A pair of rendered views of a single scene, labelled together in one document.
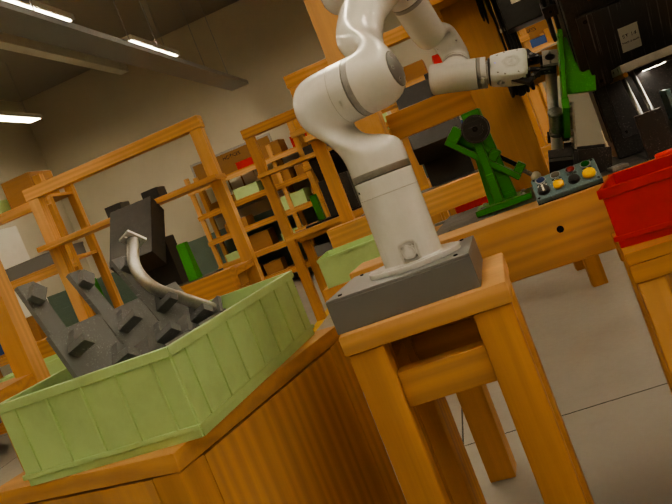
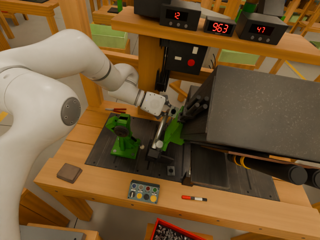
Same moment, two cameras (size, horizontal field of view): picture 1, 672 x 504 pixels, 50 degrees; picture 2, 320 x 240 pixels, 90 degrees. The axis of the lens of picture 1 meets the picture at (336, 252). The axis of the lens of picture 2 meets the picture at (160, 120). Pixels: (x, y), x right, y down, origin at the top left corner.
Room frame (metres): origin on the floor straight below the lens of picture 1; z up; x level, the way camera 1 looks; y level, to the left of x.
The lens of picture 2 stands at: (1.40, -0.50, 1.77)
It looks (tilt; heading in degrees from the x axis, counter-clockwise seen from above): 47 degrees down; 344
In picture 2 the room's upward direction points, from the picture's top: 9 degrees clockwise
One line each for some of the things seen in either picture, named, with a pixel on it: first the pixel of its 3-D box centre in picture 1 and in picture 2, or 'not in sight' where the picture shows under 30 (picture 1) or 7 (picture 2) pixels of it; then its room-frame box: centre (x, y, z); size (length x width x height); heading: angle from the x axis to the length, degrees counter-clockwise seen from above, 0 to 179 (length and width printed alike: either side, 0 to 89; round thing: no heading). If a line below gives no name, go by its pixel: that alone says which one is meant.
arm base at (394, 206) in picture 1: (399, 219); not in sight; (1.44, -0.14, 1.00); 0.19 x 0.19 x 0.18
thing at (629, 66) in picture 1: (645, 63); (206, 146); (1.79, -0.87, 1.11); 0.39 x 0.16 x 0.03; 162
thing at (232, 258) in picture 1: (295, 208); not in sight; (11.78, 0.35, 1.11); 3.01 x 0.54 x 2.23; 79
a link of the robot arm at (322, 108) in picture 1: (347, 124); not in sight; (1.46, -0.11, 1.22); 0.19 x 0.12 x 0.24; 60
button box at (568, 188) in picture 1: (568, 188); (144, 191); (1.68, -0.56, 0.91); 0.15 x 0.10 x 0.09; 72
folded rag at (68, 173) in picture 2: not in sight; (69, 172); (1.82, -0.18, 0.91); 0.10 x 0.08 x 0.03; 62
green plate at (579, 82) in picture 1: (574, 68); (179, 128); (1.87, -0.74, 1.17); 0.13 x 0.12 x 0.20; 72
